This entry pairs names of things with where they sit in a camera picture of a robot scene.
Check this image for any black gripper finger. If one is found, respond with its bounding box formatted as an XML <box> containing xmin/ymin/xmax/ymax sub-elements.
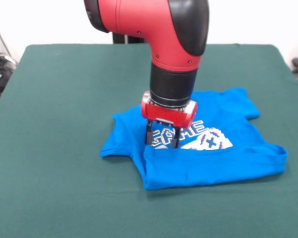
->
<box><xmin>170</xmin><ymin>124</ymin><xmax>181</xmax><ymax>149</ymax></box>
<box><xmin>144</xmin><ymin>119</ymin><xmax>154</xmax><ymax>145</ymax></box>

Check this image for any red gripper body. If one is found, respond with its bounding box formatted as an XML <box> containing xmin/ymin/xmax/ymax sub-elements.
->
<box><xmin>140</xmin><ymin>90</ymin><xmax>198</xmax><ymax>128</ymax></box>

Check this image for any blue laundry item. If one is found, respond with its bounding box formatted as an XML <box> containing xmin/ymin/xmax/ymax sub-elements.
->
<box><xmin>100</xmin><ymin>88</ymin><xmax>289</xmax><ymax>191</ymax></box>

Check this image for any dark green table cloth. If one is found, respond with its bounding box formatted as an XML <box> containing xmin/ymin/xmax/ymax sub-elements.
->
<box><xmin>0</xmin><ymin>43</ymin><xmax>298</xmax><ymax>238</ymax></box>

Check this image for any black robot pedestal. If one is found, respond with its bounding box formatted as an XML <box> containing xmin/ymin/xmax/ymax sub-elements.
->
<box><xmin>112</xmin><ymin>31</ymin><xmax>149</xmax><ymax>44</ymax></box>

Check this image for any grey cable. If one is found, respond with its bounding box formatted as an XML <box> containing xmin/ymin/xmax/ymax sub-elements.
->
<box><xmin>0</xmin><ymin>21</ymin><xmax>18</xmax><ymax>66</ymax></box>

